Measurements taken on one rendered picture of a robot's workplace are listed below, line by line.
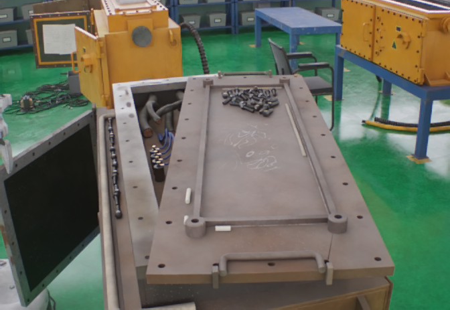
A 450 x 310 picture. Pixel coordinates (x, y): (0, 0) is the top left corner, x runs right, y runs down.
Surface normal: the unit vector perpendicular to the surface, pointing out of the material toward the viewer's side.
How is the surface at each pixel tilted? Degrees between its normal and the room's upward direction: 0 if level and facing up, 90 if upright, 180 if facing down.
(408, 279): 0
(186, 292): 90
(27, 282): 90
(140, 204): 0
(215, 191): 0
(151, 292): 90
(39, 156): 90
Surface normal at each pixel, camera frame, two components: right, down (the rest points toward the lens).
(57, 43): -0.08, 0.40
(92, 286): -0.04, -0.92
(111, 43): 0.24, 0.38
